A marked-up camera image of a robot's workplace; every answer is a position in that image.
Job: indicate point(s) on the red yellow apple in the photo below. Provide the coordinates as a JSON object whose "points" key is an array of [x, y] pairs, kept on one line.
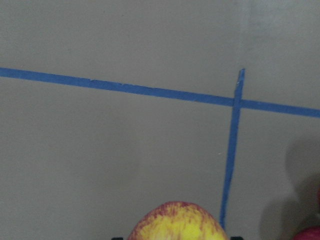
{"points": [[178, 220], [310, 228]]}

